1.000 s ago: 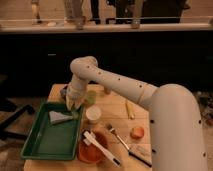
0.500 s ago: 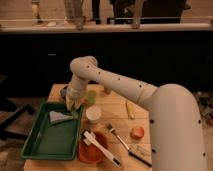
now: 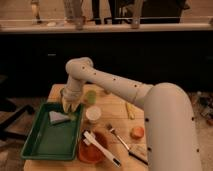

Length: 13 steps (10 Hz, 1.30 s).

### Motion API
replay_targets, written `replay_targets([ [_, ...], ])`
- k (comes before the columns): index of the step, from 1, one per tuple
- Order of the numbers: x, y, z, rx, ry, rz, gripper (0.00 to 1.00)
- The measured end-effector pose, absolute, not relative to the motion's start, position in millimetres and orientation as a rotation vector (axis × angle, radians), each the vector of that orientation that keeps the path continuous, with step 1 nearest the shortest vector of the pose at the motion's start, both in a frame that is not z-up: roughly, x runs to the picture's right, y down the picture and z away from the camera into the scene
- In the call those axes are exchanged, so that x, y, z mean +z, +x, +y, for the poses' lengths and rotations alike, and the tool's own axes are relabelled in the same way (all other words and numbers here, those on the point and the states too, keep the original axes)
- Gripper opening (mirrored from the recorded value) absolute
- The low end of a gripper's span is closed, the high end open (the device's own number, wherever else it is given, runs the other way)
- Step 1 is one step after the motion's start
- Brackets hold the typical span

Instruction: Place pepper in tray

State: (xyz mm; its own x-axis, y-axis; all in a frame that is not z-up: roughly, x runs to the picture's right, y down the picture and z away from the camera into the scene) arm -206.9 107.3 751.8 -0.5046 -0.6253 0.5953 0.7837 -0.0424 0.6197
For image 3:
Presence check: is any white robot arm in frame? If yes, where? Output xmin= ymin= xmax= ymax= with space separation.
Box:
xmin=62 ymin=57 xmax=202 ymax=171

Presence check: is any green plastic tray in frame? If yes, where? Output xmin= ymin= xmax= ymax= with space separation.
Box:
xmin=21 ymin=102 xmax=83 ymax=161

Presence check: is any grey triangular sponge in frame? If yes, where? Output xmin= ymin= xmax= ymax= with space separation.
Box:
xmin=49 ymin=111 xmax=70 ymax=125

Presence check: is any green plastic cup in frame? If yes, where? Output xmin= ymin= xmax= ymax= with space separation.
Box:
xmin=85 ymin=90 xmax=96 ymax=105

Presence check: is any white cup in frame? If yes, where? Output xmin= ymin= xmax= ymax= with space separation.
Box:
xmin=85 ymin=106 xmax=102 ymax=124

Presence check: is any silver fork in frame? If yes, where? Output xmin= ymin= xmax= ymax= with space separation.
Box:
xmin=106 ymin=124 xmax=130 ymax=151

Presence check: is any orange bowl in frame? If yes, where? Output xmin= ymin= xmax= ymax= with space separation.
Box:
xmin=77 ymin=131 xmax=108 ymax=164

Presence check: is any black office chair base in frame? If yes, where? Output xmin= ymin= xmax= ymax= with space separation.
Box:
xmin=0 ymin=92 xmax=35 ymax=141

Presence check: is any red apple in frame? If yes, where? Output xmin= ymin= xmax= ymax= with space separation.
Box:
xmin=130 ymin=126 xmax=144 ymax=140

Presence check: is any beige rectangular block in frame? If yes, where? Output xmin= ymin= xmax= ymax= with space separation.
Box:
xmin=135 ymin=145 xmax=147 ymax=156

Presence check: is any white handled brush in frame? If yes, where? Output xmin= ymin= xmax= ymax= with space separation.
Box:
xmin=82 ymin=131 xmax=121 ymax=167

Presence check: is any black handled knife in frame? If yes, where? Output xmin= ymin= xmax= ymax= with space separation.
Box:
xmin=128 ymin=150 xmax=148 ymax=166

